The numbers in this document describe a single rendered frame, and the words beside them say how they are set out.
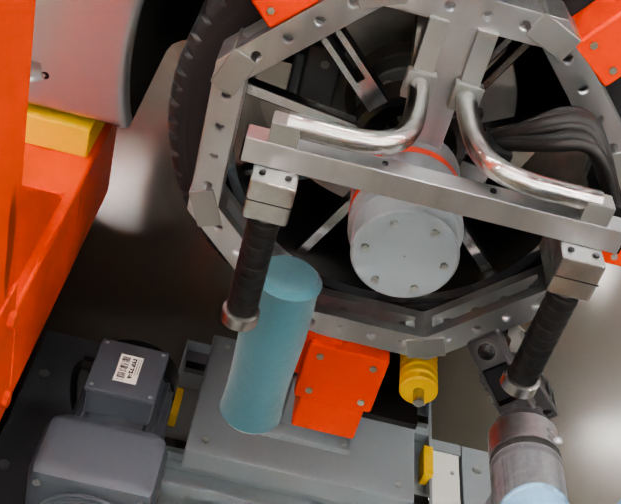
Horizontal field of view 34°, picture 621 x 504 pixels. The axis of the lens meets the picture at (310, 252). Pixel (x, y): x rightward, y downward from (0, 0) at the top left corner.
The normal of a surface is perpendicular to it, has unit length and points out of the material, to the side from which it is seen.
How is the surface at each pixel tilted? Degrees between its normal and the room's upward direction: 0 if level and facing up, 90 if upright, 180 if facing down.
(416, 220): 90
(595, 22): 55
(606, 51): 90
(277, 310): 87
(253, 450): 0
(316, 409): 90
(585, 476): 0
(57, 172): 0
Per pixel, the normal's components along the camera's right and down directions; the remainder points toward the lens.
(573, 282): -0.09, 0.58
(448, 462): 0.23, -0.78
